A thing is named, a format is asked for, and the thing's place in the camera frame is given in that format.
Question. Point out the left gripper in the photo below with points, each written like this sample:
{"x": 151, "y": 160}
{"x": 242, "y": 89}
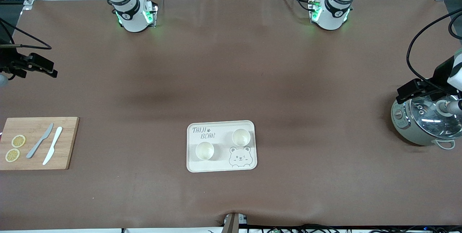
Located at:
{"x": 440, "y": 74}

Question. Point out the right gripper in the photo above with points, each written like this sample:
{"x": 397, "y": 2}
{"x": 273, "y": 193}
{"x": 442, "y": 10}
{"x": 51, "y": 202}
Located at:
{"x": 9, "y": 61}

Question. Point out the white plastic cup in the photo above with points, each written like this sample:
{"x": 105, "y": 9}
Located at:
{"x": 241, "y": 137}
{"x": 204, "y": 151}

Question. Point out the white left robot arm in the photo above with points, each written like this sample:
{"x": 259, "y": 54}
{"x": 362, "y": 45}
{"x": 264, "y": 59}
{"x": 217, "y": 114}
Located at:
{"x": 332, "y": 13}

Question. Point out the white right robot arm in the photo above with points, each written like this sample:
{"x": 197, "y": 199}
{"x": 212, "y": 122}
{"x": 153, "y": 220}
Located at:
{"x": 131, "y": 13}

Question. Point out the cream bear print tray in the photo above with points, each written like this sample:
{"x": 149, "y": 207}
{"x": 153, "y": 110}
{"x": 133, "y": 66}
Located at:
{"x": 216, "y": 166}

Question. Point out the glass pot lid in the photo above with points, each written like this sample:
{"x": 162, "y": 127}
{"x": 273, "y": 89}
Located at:
{"x": 429, "y": 121}

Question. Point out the grey-green electric cooking pot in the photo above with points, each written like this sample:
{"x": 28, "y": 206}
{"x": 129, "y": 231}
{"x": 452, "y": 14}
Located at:
{"x": 406, "y": 128}

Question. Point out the white plastic knife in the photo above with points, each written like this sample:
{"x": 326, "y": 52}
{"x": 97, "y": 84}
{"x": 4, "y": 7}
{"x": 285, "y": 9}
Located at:
{"x": 57, "y": 135}

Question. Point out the yellow lemon slice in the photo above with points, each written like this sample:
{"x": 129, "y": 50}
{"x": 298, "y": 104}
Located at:
{"x": 18, "y": 141}
{"x": 12, "y": 155}

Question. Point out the grey plastic knife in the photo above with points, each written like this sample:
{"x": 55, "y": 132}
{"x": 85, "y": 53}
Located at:
{"x": 34, "y": 150}

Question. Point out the bamboo cutting board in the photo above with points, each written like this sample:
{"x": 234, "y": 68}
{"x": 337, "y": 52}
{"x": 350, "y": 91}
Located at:
{"x": 68, "y": 143}

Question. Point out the metal table edge clamp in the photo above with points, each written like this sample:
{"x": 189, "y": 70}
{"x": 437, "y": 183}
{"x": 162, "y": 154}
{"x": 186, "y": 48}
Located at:
{"x": 232, "y": 224}

